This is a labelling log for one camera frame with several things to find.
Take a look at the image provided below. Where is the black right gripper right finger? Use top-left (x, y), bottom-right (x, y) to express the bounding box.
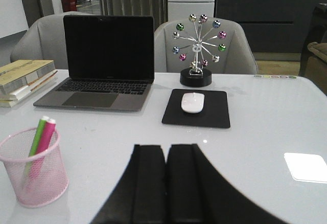
top-left (167, 144), bottom-right (283, 223)

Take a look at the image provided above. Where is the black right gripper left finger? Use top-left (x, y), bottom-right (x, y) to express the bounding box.
top-left (91, 145), bottom-right (166, 223)

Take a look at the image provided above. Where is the pink highlighter pen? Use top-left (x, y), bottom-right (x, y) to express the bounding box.
top-left (27, 118), bottom-right (56, 181)

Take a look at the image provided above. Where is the green highlighter pen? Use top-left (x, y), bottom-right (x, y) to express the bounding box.
top-left (24, 116), bottom-right (49, 176)

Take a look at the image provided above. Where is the pink mesh pen holder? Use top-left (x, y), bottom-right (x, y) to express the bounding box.
top-left (1, 127), bottom-right (69, 208)

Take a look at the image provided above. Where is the black mouse pad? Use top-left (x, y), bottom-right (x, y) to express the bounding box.
top-left (161, 88), bottom-right (230, 128)

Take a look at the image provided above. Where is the white computer mouse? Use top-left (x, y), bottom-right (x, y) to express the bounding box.
top-left (181, 92), bottom-right (205, 114)

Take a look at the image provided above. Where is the grey laptop black screen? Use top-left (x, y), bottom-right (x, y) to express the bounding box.
top-left (35, 15), bottom-right (154, 111)

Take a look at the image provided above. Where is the right grey armchair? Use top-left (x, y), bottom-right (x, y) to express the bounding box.
top-left (154, 17), bottom-right (258, 74)

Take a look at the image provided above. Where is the grey armchair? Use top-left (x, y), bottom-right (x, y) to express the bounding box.
top-left (154, 17), bottom-right (258, 74)
top-left (10, 11), bottom-right (90, 69)

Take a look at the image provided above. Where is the ferris wheel desk toy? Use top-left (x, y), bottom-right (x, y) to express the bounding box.
top-left (172, 14), bottom-right (227, 87)

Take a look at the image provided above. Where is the bottom cream book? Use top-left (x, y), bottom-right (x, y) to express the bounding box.
top-left (1, 78), bottom-right (57, 107)

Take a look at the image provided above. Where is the cream book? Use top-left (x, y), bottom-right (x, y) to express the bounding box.
top-left (1, 70), bottom-right (58, 101)
top-left (1, 78), bottom-right (57, 107)

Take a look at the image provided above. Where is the middle cream book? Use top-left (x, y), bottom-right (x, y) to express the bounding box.
top-left (1, 70), bottom-right (58, 101)

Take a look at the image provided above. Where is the top yellow book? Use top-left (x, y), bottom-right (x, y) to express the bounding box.
top-left (1, 60), bottom-right (56, 95)

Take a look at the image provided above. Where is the olive sofa cushion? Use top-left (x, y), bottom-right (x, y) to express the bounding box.
top-left (305, 42), bottom-right (326, 95)

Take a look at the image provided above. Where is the left grey armchair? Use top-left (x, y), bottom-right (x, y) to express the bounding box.
top-left (10, 11), bottom-right (90, 69)

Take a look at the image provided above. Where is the dark counter cabinet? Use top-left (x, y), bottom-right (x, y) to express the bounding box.
top-left (215, 0), bottom-right (326, 61)

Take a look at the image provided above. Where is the red trash bin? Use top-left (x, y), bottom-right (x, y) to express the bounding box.
top-left (61, 0), bottom-right (77, 12)

